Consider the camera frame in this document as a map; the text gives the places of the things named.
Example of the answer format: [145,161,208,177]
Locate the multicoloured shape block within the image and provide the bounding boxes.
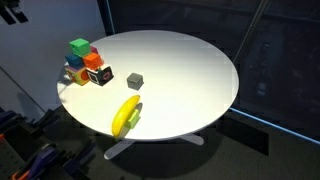
[65,66,90,86]

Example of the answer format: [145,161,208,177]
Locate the purple orange clamp tool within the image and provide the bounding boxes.
[11,146,58,180]

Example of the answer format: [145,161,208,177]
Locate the blue block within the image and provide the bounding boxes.
[65,54,84,69]

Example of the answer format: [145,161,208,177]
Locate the white table leg base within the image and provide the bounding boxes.
[103,134,204,160]

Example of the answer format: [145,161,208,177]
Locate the grey block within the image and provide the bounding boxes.
[127,73,143,90]

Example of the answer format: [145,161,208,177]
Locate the yellow banana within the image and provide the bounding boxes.
[111,95,140,138]

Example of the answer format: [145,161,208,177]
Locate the black block with shapes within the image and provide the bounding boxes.
[87,66,114,86]

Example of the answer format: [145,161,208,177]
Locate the orange block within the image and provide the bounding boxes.
[83,53,103,70]

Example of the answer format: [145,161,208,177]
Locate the magenta block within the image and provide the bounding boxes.
[90,46,99,54]

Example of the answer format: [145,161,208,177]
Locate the light green block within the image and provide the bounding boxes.
[125,109,140,129]

